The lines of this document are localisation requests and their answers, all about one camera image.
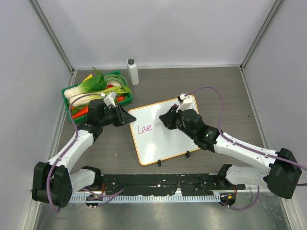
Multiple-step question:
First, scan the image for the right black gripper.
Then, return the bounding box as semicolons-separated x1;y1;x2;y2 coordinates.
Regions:
160;105;196;140

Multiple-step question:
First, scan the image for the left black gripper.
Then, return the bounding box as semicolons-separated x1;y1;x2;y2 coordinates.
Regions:
99;103;135;127

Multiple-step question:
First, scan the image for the orange framed whiteboard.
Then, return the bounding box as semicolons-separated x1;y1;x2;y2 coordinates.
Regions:
128;98;200;166

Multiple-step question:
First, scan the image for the white marker purple cap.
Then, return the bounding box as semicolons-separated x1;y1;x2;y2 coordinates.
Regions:
155;103;178;125

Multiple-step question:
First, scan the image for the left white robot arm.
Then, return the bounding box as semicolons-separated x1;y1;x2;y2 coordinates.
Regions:
32;99;136;211

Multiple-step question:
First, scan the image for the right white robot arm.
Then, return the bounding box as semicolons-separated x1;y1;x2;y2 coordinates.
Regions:
159;105;302;199

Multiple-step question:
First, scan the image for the green onion bundle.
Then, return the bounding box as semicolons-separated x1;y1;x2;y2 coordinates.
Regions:
104;74;127;87

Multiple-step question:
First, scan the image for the orange carrot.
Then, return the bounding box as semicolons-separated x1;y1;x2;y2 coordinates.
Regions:
72;106;88;119

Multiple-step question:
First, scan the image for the bok choy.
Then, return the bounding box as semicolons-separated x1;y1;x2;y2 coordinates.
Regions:
64;74;107;107

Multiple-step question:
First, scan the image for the white bottle grey cap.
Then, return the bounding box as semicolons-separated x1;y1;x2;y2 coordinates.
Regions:
127;58;140;86

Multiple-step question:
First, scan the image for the green plastic tray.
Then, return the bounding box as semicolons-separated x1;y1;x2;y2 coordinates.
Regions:
62;69;132;124

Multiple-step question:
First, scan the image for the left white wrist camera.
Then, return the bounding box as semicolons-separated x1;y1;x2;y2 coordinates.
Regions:
100;92;117;107

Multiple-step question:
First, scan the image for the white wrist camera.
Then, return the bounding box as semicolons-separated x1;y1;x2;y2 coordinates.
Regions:
176;94;193;113
100;92;117;107

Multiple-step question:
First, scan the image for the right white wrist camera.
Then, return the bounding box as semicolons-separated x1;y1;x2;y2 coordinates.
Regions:
176;94;193;113

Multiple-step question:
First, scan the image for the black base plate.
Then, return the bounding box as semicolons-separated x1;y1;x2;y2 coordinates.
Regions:
86;173;246;196

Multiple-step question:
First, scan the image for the white slotted cable duct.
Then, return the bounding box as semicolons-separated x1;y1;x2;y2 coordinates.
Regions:
69;193;221;204

